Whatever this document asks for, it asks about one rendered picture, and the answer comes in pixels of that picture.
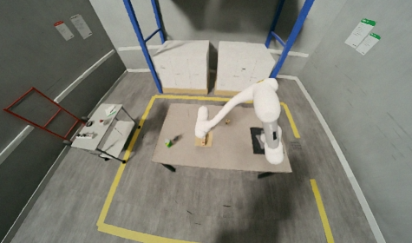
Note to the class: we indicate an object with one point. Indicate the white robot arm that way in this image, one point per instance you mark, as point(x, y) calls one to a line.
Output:
point(267, 109)

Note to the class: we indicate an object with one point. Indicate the beige flat mat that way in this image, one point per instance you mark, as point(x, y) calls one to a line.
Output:
point(209, 138)

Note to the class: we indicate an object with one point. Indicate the green drink can with yellow stripe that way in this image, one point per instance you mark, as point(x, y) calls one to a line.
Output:
point(167, 141)

